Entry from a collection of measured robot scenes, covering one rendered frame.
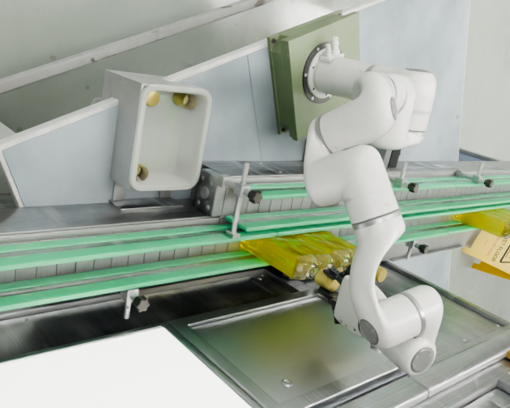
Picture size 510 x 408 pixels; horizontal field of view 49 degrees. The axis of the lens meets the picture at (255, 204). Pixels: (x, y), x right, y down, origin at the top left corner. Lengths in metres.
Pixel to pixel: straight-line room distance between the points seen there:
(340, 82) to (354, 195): 0.50
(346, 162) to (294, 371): 0.43
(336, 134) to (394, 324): 0.35
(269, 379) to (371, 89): 0.56
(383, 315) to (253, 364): 0.30
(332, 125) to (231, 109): 0.42
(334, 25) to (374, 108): 0.52
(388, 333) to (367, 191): 0.23
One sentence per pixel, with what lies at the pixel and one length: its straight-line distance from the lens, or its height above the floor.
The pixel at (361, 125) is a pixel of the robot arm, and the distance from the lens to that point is 1.02.
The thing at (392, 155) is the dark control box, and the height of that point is 0.84.
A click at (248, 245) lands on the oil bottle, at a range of 1.35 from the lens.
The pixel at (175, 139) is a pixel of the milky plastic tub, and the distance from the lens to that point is 1.30.
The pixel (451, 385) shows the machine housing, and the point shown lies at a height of 1.39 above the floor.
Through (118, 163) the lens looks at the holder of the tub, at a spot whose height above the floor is 0.78.
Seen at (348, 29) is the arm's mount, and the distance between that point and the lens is 1.54.
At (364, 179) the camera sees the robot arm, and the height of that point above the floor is 1.28.
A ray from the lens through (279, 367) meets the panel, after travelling 1.14.
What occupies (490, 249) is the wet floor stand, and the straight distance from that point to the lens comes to 4.58.
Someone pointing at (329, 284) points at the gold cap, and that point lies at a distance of 1.20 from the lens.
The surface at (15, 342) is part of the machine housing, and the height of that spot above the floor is 0.89.
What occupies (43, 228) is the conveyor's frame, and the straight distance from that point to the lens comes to 1.10.
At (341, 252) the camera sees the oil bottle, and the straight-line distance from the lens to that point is 1.34.
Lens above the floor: 1.81
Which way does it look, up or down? 43 degrees down
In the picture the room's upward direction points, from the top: 118 degrees clockwise
